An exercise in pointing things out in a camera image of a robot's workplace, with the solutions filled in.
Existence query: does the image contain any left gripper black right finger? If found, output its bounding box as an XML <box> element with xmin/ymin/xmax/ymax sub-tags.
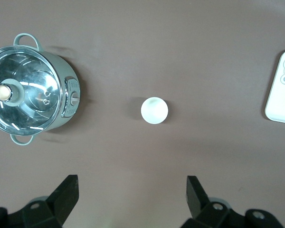
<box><xmin>181</xmin><ymin>175</ymin><xmax>283</xmax><ymax>228</ymax></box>

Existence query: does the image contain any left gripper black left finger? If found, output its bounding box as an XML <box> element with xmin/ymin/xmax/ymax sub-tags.
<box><xmin>0</xmin><ymin>175</ymin><xmax>79</xmax><ymax>228</ymax></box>

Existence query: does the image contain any white IKEA cup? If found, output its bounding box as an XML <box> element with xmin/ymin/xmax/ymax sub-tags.
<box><xmin>141</xmin><ymin>96</ymin><xmax>169</xmax><ymax>125</ymax></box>

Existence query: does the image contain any cream tray with bear print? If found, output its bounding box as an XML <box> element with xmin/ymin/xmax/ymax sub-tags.
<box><xmin>265</xmin><ymin>48</ymin><xmax>285</xmax><ymax>125</ymax></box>

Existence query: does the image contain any grey-green electric cooking pot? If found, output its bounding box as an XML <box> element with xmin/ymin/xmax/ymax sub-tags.
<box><xmin>0</xmin><ymin>33</ymin><xmax>81</xmax><ymax>146</ymax></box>

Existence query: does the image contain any glass pot lid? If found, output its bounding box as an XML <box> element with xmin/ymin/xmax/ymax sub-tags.
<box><xmin>0</xmin><ymin>46</ymin><xmax>64</xmax><ymax>136</ymax></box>

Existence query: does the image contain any brown table cover mat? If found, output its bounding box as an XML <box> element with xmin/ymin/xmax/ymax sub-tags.
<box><xmin>0</xmin><ymin>0</ymin><xmax>285</xmax><ymax>228</ymax></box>

